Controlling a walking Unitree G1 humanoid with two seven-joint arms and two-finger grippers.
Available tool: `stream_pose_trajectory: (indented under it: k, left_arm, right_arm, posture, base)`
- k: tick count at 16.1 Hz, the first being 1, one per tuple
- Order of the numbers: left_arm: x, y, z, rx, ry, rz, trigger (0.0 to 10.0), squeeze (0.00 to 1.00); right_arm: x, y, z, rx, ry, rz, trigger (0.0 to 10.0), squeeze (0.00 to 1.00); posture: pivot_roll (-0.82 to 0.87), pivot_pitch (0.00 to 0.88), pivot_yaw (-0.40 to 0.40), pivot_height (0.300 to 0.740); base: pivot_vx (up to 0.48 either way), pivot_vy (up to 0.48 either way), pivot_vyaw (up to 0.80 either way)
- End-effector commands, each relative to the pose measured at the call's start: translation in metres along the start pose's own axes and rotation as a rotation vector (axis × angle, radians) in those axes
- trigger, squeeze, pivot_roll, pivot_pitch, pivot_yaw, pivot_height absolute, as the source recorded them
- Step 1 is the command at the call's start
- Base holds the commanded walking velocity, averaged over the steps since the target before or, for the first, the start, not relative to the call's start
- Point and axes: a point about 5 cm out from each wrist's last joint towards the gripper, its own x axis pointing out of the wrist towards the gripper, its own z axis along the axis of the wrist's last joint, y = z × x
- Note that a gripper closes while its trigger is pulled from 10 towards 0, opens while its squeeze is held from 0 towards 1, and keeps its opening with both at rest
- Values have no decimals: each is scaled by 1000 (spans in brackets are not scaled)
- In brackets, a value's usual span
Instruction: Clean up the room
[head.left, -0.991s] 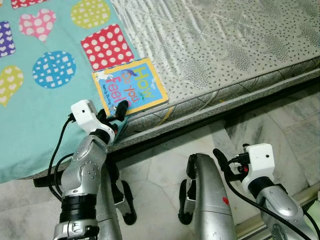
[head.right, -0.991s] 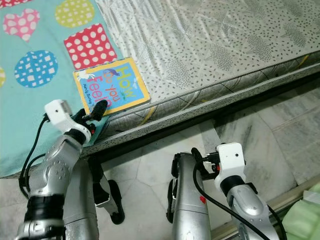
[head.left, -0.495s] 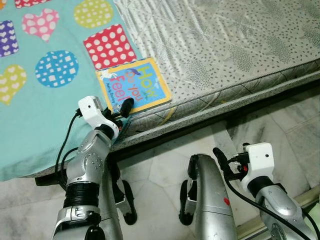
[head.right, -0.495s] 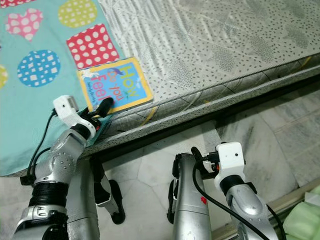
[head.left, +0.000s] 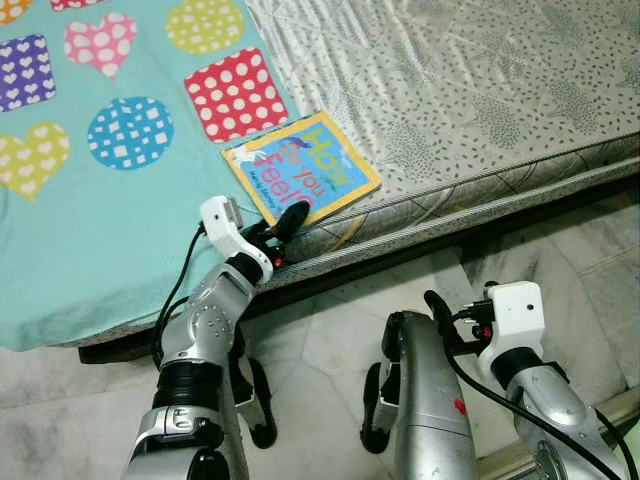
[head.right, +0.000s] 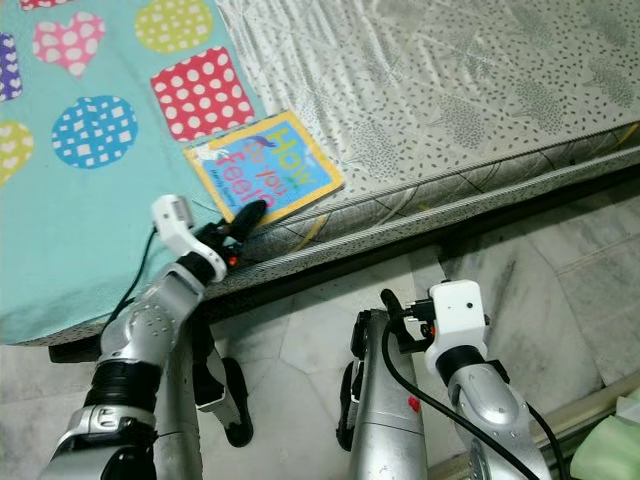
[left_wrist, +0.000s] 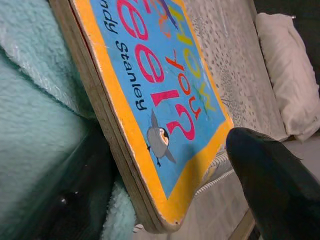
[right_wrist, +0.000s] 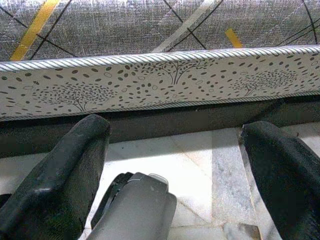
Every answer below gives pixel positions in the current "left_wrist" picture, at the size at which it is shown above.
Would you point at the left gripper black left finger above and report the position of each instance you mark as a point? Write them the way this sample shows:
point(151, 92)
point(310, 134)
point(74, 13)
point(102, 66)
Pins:
point(80, 200)

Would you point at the white pillow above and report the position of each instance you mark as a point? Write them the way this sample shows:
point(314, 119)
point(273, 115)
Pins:
point(290, 75)

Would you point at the teal blanket with colourful shapes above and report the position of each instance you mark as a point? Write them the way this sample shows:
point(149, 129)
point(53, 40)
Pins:
point(30, 125)

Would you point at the yellow bordered blue board book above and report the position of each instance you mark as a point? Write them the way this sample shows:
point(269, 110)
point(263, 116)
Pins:
point(162, 87)

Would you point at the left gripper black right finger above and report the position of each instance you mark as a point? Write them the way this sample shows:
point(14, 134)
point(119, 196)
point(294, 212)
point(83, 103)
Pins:
point(275, 187)

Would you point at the white quilted mattress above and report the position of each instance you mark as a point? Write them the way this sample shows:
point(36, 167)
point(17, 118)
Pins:
point(237, 62)

